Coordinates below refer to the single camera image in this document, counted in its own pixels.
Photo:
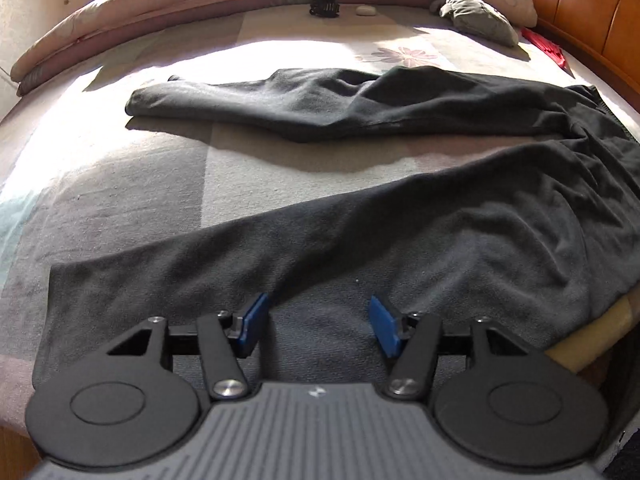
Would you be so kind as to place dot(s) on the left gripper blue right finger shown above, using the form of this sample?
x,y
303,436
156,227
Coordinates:
x,y
410,341

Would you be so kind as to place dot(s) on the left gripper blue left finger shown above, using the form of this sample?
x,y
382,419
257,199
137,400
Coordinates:
x,y
224,338

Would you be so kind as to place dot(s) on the dark grey fleece trousers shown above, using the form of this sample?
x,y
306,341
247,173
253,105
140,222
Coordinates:
x,y
542,236

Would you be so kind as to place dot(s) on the patchwork pastel bed sheet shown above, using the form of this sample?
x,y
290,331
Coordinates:
x,y
80,179

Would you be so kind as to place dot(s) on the red object by headboard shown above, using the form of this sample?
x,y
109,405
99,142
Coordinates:
x,y
549,48

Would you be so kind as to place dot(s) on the grey crumpled cloth bundle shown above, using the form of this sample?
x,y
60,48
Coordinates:
x,y
477,18

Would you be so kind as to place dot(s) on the small white oval object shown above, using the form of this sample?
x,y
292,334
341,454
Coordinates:
x,y
365,10

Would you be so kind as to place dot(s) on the black hair claw clip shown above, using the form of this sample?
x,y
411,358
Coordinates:
x,y
324,8

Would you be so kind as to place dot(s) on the orange wooden headboard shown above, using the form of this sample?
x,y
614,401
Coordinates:
x,y
602,34

